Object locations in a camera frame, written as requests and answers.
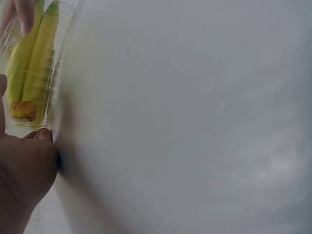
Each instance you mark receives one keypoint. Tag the person's right hand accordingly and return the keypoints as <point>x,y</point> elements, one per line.
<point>24,13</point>

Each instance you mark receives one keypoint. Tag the person's left hand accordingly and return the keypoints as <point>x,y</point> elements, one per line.
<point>22,175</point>

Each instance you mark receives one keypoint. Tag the person's right fingers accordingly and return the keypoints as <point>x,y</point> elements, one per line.
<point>25,14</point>

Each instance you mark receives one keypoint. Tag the clear plastic container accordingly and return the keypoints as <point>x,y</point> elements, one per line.
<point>62,48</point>

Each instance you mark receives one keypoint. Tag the yellow banana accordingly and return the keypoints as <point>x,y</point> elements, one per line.
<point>23,53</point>
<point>42,61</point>

